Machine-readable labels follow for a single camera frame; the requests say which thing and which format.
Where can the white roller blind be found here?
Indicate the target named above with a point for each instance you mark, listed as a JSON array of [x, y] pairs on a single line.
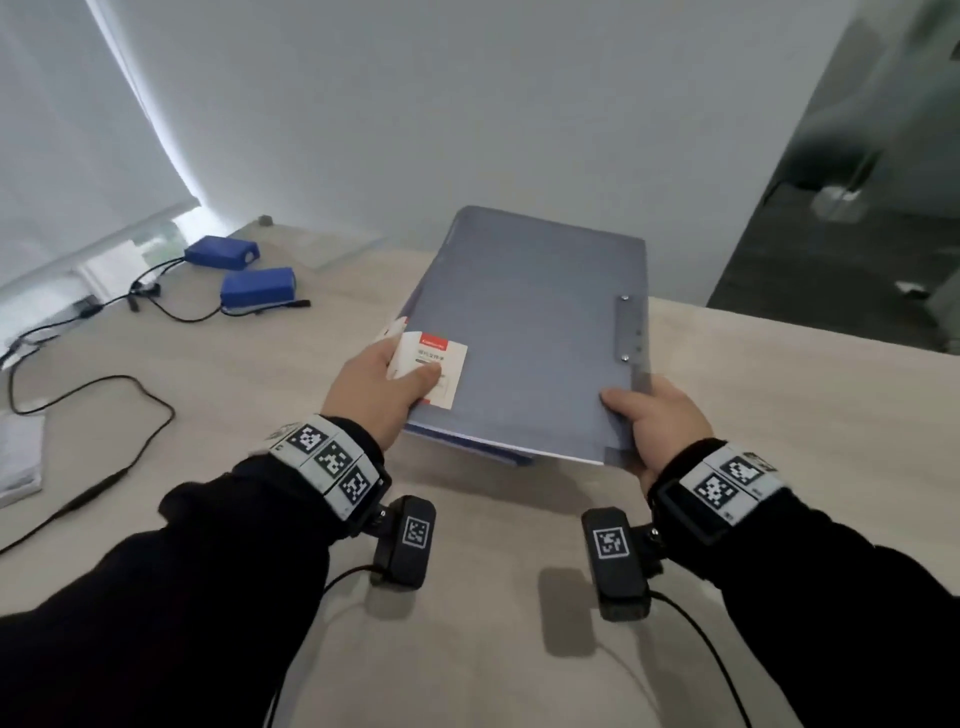
[[75, 135]]

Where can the white card with red print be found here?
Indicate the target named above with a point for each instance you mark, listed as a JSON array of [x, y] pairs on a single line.
[[19, 461]]

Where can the dark chair behind glass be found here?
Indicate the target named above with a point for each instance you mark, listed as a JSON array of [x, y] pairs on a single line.
[[825, 157]]

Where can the person's left forearm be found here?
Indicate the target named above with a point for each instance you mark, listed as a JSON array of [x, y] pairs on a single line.
[[165, 600]]

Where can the person's left hand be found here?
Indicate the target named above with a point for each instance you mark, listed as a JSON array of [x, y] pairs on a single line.
[[371, 397]]

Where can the white box behind glass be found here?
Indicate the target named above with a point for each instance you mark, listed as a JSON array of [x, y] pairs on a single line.
[[840, 204]]

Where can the white wristband with black markers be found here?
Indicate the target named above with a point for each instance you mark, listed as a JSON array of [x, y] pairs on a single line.
[[720, 487], [330, 465]]

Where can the frosted glass door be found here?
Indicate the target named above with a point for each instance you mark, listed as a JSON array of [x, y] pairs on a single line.
[[885, 225]]

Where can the person's right forearm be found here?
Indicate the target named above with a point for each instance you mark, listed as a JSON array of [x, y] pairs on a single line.
[[840, 600]]

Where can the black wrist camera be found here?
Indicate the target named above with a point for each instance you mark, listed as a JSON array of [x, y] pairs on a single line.
[[409, 540], [615, 562]]

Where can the person's right hand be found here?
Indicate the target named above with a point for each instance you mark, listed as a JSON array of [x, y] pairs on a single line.
[[667, 431]]

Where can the blue battery pack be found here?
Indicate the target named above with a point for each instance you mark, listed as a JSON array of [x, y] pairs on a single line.
[[221, 252], [259, 287]]

